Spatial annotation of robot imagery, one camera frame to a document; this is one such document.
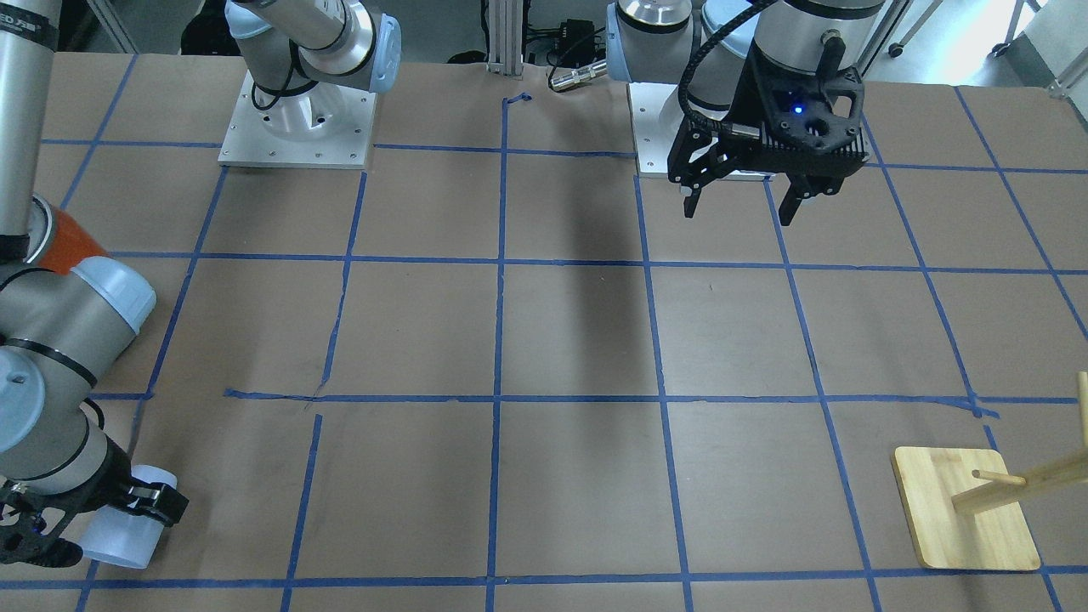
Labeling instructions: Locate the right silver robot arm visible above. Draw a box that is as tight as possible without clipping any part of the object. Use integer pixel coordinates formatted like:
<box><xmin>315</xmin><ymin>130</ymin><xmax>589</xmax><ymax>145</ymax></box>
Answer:
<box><xmin>1</xmin><ymin>1</ymin><xmax>188</xmax><ymax>570</ymax></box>

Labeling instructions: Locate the light blue cup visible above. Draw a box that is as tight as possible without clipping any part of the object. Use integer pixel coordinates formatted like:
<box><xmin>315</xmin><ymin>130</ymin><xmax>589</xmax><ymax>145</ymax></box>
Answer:
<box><xmin>77</xmin><ymin>505</ymin><xmax>168</xmax><ymax>570</ymax></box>

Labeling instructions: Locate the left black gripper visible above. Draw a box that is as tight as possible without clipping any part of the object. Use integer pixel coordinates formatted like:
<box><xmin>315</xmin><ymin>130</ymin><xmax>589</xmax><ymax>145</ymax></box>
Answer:
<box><xmin>667</xmin><ymin>51</ymin><xmax>868</xmax><ymax>227</ymax></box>

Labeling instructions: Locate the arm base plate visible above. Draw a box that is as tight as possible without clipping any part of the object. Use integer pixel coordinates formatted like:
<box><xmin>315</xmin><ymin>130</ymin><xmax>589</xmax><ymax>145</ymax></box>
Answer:
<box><xmin>218</xmin><ymin>74</ymin><xmax>378</xmax><ymax>171</ymax></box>
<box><xmin>628</xmin><ymin>82</ymin><xmax>683</xmax><ymax>179</ymax></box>

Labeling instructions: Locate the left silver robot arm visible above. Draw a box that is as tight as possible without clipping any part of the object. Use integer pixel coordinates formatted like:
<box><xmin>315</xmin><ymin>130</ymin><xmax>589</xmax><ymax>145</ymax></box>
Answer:
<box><xmin>603</xmin><ymin>1</ymin><xmax>882</xmax><ymax>227</ymax></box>

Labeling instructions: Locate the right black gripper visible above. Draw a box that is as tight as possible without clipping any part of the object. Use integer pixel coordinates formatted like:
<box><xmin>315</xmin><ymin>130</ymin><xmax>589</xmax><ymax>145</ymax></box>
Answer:
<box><xmin>1</xmin><ymin>458</ymin><xmax>190</xmax><ymax>570</ymax></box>

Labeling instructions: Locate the orange can with silver lid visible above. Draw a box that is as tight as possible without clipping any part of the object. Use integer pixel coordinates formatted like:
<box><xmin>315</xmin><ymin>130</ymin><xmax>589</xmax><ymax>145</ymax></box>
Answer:
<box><xmin>24</xmin><ymin>191</ymin><xmax>111</xmax><ymax>276</ymax></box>

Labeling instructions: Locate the aluminium frame post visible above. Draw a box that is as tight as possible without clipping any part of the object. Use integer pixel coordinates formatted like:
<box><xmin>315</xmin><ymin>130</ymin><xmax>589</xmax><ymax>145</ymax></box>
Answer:
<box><xmin>482</xmin><ymin>0</ymin><xmax>527</xmax><ymax>79</ymax></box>

